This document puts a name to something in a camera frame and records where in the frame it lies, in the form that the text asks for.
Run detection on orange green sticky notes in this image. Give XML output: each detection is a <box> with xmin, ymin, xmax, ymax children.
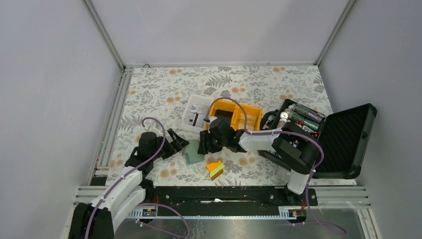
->
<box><xmin>206</xmin><ymin>160</ymin><xmax>225</xmax><ymax>181</ymax></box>

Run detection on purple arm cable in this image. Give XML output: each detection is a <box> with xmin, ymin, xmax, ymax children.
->
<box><xmin>84</xmin><ymin>117</ymin><xmax>191</xmax><ymax>239</ymax></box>
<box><xmin>206</xmin><ymin>97</ymin><xmax>347</xmax><ymax>236</ymax></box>

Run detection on white plastic bin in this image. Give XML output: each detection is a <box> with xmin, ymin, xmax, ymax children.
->
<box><xmin>181</xmin><ymin>94</ymin><xmax>213</xmax><ymax>132</ymax></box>

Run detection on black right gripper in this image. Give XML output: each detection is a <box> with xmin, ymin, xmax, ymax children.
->
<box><xmin>197</xmin><ymin>129</ymin><xmax>227</xmax><ymax>155</ymax></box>

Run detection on yellow plastic divided bin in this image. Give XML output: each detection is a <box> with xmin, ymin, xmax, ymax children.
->
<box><xmin>208</xmin><ymin>97</ymin><xmax>263</xmax><ymax>130</ymax></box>

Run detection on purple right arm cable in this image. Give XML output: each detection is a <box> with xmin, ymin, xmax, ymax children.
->
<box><xmin>206</xmin><ymin>97</ymin><xmax>347</xmax><ymax>236</ymax></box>

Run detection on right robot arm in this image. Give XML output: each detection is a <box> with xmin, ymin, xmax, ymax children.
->
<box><xmin>197</xmin><ymin>118</ymin><xmax>324</xmax><ymax>205</ymax></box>

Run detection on black poker chip case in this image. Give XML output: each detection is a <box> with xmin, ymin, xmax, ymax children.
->
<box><xmin>259</xmin><ymin>100</ymin><xmax>377</xmax><ymax>179</ymax></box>

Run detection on green card holder wallet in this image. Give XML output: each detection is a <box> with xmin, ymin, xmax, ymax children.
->
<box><xmin>182</xmin><ymin>139</ymin><xmax>205</xmax><ymax>165</ymax></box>

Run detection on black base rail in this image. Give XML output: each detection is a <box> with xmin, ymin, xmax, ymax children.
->
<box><xmin>129</xmin><ymin>184</ymin><xmax>318</xmax><ymax>220</ymax></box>

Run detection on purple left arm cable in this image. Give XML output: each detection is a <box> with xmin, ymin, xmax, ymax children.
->
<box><xmin>84</xmin><ymin>117</ymin><xmax>191</xmax><ymax>239</ymax></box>

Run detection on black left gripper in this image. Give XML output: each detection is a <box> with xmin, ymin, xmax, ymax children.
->
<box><xmin>150</xmin><ymin>128</ymin><xmax>189</xmax><ymax>160</ymax></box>

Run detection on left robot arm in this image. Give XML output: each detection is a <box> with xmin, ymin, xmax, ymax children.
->
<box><xmin>67</xmin><ymin>129</ymin><xmax>190</xmax><ymax>239</ymax></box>

